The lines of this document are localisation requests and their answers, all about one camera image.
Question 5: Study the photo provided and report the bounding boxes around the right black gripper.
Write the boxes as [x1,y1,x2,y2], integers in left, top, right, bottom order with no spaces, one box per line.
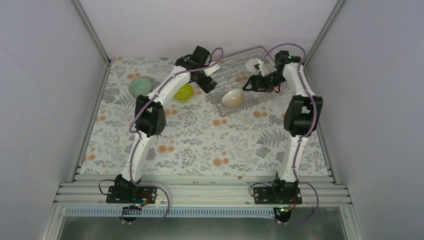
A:
[243,71,287,93]

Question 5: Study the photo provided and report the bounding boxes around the yellow bowl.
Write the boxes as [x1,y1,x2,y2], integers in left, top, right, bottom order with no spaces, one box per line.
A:
[173,84,194,103]

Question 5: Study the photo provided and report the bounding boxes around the beige bowl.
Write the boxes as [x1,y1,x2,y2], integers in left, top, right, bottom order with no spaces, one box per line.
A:
[221,88,245,108]

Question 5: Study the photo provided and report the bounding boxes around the pale green pink-base bowl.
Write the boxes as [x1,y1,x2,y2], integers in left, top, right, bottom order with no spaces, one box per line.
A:
[128,77,153,98]

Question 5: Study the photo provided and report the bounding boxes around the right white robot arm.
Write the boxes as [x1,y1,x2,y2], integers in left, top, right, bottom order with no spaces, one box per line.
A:
[242,50,323,204]

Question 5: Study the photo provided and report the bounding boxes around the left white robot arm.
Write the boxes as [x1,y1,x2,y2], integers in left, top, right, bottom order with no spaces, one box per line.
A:
[114,46,219,203]

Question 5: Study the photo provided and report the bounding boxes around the plain white bowl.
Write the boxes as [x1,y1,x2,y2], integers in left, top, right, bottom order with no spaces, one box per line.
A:
[244,58,261,75]

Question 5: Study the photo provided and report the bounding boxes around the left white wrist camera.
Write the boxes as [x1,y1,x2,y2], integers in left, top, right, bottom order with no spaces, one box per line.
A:
[204,64,220,76]

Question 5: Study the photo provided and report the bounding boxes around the wire dish rack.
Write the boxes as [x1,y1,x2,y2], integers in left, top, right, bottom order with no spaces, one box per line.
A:
[207,45,297,117]

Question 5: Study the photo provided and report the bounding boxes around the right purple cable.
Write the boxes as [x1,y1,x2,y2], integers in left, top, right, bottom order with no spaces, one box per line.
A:
[263,43,321,226]

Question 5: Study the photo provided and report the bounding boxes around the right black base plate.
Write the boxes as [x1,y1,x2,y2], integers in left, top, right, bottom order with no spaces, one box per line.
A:
[253,186,303,205]

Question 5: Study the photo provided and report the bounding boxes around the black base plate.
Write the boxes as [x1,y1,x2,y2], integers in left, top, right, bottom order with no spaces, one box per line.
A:
[105,186,157,204]
[253,186,303,205]

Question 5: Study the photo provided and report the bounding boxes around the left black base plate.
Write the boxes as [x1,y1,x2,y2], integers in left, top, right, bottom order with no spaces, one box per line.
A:
[105,186,157,204]

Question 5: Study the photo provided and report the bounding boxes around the aluminium mounting rail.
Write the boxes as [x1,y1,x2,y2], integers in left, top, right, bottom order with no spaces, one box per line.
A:
[53,181,353,207]

